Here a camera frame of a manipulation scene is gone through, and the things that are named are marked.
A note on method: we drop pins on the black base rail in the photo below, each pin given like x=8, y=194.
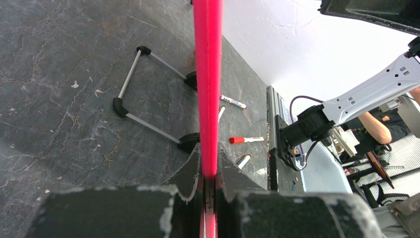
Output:
x=281, y=162

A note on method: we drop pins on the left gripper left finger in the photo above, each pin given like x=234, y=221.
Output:
x=189, y=179

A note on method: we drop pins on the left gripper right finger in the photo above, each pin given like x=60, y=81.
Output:
x=230, y=179

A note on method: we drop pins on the red whiteboard marker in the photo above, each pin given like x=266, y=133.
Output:
x=238, y=140

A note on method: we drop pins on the seated person in background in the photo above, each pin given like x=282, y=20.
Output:
x=374, y=129

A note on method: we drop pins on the whiteboard wire stand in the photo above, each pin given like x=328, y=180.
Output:
x=148, y=95

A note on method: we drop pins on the blue whiteboard marker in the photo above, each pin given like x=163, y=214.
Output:
x=221, y=112

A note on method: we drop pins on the purple whiteboard marker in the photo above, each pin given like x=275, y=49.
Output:
x=232, y=101

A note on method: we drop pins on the black whiteboard marker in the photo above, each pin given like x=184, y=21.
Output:
x=244, y=160

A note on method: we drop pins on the pink framed whiteboard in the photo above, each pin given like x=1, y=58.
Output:
x=208, y=43

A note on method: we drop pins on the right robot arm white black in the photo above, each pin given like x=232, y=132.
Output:
x=315, y=123

